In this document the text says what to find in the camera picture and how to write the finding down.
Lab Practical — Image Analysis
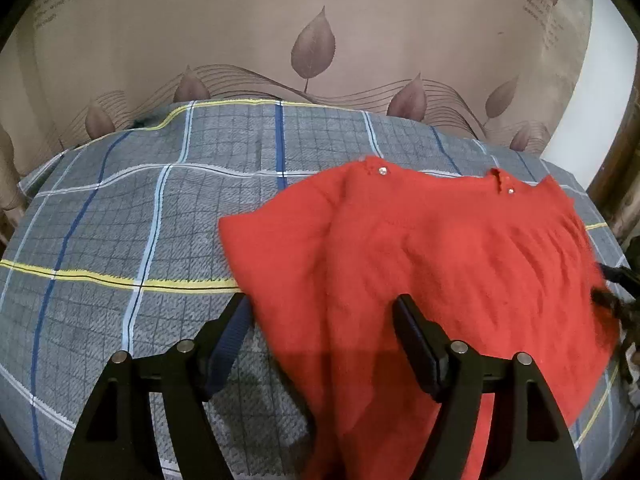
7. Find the red knitted baby sweater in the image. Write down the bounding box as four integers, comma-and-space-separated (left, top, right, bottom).
219, 157, 618, 479

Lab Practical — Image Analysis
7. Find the brown wooden door frame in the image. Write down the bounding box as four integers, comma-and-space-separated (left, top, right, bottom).
588, 145, 639, 242

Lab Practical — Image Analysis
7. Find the grey plaid bed sheet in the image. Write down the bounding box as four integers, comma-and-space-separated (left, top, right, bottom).
1, 99, 626, 479

